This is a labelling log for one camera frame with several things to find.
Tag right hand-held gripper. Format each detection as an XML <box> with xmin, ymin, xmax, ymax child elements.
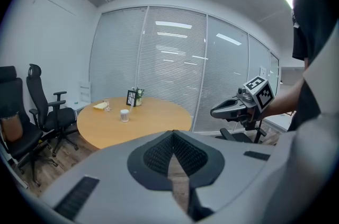
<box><xmin>210</xmin><ymin>76</ymin><xmax>275</xmax><ymax>131</ymax></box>

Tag brown cushion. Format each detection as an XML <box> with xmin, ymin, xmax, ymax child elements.
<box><xmin>1</xmin><ymin>114</ymin><xmax>24</xmax><ymax>142</ymax></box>

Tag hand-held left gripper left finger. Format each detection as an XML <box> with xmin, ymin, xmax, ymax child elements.
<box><xmin>40</xmin><ymin>130</ymin><xmax>191</xmax><ymax>224</ymax></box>

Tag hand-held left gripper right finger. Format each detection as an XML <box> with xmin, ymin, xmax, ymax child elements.
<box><xmin>173</xmin><ymin>130</ymin><xmax>297</xmax><ymax>223</ymax></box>

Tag black office chair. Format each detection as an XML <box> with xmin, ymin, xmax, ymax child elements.
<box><xmin>0</xmin><ymin>66</ymin><xmax>59</xmax><ymax>188</ymax></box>
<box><xmin>215</xmin><ymin>121</ymin><xmax>268</xmax><ymax>144</ymax></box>
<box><xmin>25</xmin><ymin>64</ymin><xmax>80</xmax><ymax>158</ymax></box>

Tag black picture frame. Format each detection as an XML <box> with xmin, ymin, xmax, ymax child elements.
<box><xmin>126</xmin><ymin>89</ymin><xmax>138</xmax><ymax>107</ymax></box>

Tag potted white flower plant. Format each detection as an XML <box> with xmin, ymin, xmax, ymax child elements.
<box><xmin>135</xmin><ymin>87</ymin><xmax>145</xmax><ymax>106</ymax></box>

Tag person's right forearm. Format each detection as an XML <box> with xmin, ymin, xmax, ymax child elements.
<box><xmin>261</xmin><ymin>76</ymin><xmax>306</xmax><ymax>121</ymax></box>

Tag white wall rack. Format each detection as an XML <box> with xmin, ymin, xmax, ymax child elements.
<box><xmin>78</xmin><ymin>81</ymin><xmax>92</xmax><ymax>104</ymax></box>

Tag person's black shirt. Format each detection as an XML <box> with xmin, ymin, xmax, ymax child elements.
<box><xmin>288</xmin><ymin>0</ymin><xmax>339</xmax><ymax>131</ymax></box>

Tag white side table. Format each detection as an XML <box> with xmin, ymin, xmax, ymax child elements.
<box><xmin>65</xmin><ymin>100</ymin><xmax>91</xmax><ymax>119</ymax></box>

